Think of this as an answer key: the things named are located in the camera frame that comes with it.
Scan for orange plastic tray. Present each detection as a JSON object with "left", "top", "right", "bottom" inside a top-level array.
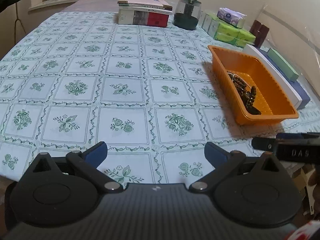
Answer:
[{"left": 208, "top": 45, "right": 298, "bottom": 125}]

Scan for dark bead bracelets pile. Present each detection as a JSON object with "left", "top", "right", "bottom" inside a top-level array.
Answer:
[{"left": 227, "top": 71, "right": 262, "bottom": 116}]

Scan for long white blue box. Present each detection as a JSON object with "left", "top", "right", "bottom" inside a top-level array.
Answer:
[{"left": 242, "top": 44, "right": 310, "bottom": 110}]

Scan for long light green box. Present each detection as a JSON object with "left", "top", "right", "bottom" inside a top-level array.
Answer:
[{"left": 267, "top": 48, "right": 299, "bottom": 82}]

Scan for floral green white tablecloth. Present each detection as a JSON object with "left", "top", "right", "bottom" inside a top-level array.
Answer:
[{"left": 1, "top": 12, "right": 319, "bottom": 185}]

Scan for clear plastic sheet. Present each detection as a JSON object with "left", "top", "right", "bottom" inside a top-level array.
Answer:
[{"left": 257, "top": 5, "right": 319, "bottom": 68}]

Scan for dark brown cylindrical canister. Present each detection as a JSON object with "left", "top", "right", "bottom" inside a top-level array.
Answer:
[{"left": 249, "top": 20, "right": 270, "bottom": 48}]

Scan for green tissue pack right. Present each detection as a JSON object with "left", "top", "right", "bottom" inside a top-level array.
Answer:
[{"left": 235, "top": 29, "right": 256, "bottom": 48}]

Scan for green tissue pack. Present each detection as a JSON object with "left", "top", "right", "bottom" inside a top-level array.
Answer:
[
  {"left": 235, "top": 29, "right": 256, "bottom": 48},
  {"left": 199, "top": 11, "right": 240, "bottom": 45}
]

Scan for green tissue pack left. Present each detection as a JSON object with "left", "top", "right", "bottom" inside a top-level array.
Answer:
[{"left": 199, "top": 11, "right": 240, "bottom": 45}]

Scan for purple white tissue pack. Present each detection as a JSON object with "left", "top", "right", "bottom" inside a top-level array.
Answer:
[{"left": 217, "top": 8, "right": 247, "bottom": 29}]

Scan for clear jar dark green base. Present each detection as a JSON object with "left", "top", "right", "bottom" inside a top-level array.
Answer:
[{"left": 173, "top": 0, "right": 201, "bottom": 30}]

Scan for white red book box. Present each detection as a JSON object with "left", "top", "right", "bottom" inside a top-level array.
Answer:
[{"left": 118, "top": 9, "right": 169, "bottom": 28}]

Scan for stack of books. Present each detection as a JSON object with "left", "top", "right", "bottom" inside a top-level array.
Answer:
[{"left": 117, "top": 0, "right": 172, "bottom": 11}]

